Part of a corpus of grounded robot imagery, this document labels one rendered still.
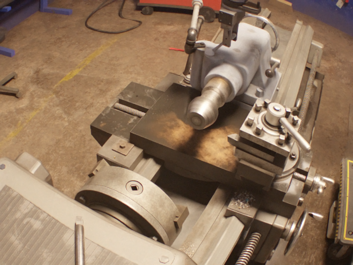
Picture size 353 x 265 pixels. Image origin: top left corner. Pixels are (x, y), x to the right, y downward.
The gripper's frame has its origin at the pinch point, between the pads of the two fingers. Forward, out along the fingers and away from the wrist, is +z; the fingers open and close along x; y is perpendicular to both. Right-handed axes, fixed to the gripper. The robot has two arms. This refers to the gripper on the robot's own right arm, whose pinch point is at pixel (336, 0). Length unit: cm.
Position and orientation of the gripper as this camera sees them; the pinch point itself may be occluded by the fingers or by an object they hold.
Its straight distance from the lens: 182.2
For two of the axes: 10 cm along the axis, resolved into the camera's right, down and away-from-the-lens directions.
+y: 8.7, 4.6, 1.9
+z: -4.8, 6.7, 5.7
